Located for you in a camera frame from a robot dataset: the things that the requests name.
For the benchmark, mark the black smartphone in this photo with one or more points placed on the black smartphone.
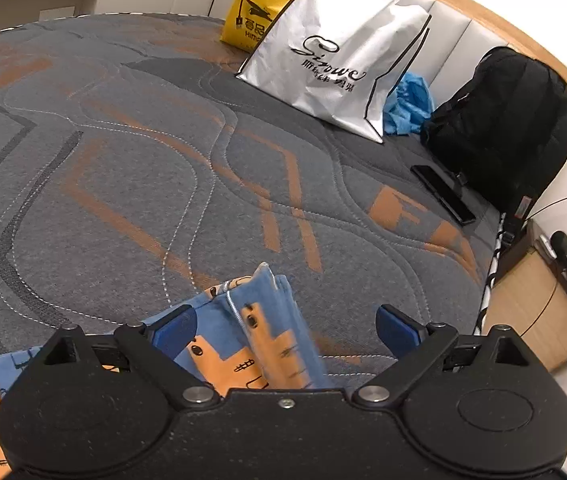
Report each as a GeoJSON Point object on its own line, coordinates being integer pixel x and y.
{"type": "Point", "coordinates": [443, 194]}

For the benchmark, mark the black backpack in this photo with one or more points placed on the black backpack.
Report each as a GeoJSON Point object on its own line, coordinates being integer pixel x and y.
{"type": "Point", "coordinates": [508, 125]}

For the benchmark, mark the wooden nightstand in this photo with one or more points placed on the wooden nightstand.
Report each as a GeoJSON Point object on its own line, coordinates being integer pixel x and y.
{"type": "Point", "coordinates": [533, 305]}

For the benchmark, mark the white shopping bag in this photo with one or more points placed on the white shopping bag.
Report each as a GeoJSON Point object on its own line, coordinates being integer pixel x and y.
{"type": "Point", "coordinates": [333, 55]}

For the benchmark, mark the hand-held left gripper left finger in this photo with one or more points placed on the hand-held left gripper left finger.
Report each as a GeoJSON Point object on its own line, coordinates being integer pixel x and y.
{"type": "Point", "coordinates": [176, 331]}

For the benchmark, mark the blue pants with orange print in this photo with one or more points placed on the blue pants with orange print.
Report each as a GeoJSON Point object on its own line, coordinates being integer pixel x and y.
{"type": "Point", "coordinates": [268, 330]}

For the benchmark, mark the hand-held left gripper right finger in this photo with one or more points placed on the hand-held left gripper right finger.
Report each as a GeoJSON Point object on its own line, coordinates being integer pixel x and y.
{"type": "Point", "coordinates": [397, 331]}

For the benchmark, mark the yellow plastic bag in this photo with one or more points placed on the yellow plastic bag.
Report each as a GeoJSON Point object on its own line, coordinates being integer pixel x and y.
{"type": "Point", "coordinates": [251, 10]}

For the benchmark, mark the padded headboard with wooden frame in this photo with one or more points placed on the padded headboard with wooden frame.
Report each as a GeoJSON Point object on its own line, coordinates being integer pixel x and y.
{"type": "Point", "coordinates": [463, 25]}

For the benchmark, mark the black round device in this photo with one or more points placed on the black round device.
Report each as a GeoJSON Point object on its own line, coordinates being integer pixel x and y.
{"type": "Point", "coordinates": [561, 244]}

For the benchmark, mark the crumpled blue plastic cloth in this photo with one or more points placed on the crumpled blue plastic cloth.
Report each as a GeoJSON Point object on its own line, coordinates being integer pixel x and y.
{"type": "Point", "coordinates": [408, 105]}

